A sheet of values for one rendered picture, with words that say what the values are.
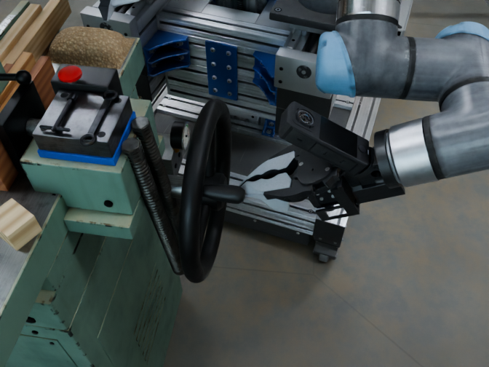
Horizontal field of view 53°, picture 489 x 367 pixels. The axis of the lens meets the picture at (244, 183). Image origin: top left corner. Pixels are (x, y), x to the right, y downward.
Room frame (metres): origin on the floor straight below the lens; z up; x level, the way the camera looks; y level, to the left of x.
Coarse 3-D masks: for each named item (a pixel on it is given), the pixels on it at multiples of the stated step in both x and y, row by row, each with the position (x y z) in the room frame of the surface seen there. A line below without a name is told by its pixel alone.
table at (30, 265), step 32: (128, 64) 0.70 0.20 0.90; (0, 192) 0.41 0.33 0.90; (32, 192) 0.41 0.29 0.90; (64, 224) 0.39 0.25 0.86; (96, 224) 0.38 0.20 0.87; (128, 224) 0.38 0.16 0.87; (0, 256) 0.31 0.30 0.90; (32, 256) 0.31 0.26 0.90; (0, 288) 0.27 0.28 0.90; (32, 288) 0.29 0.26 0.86; (0, 320) 0.23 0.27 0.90; (0, 352) 0.20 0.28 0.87
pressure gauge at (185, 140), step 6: (174, 126) 0.76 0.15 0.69; (180, 126) 0.76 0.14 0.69; (186, 126) 0.77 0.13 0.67; (174, 132) 0.74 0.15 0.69; (180, 132) 0.74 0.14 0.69; (186, 132) 0.77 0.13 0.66; (174, 138) 0.74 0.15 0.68; (180, 138) 0.73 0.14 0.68; (186, 138) 0.76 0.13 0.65; (174, 144) 0.73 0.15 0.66; (180, 144) 0.73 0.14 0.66; (186, 144) 0.76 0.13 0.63
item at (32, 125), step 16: (16, 96) 0.49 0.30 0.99; (32, 96) 0.51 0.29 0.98; (0, 112) 0.46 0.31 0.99; (16, 112) 0.47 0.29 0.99; (32, 112) 0.50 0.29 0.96; (0, 128) 0.44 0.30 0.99; (16, 128) 0.46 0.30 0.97; (32, 128) 0.47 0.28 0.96; (16, 144) 0.45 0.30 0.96; (16, 160) 0.44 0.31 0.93
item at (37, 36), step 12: (60, 0) 0.83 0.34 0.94; (48, 12) 0.79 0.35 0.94; (60, 12) 0.82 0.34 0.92; (36, 24) 0.75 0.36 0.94; (48, 24) 0.77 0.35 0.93; (60, 24) 0.80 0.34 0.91; (24, 36) 0.71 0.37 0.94; (36, 36) 0.72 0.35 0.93; (48, 36) 0.75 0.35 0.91; (12, 48) 0.68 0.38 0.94; (24, 48) 0.68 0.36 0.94; (36, 48) 0.71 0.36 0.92; (12, 60) 0.65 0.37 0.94; (36, 60) 0.70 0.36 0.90
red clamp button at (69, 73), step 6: (66, 66) 0.52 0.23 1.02; (72, 66) 0.52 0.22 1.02; (60, 72) 0.51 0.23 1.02; (66, 72) 0.51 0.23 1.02; (72, 72) 0.51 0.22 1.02; (78, 72) 0.51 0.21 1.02; (60, 78) 0.50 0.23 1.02; (66, 78) 0.50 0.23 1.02; (72, 78) 0.50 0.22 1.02; (78, 78) 0.50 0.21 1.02
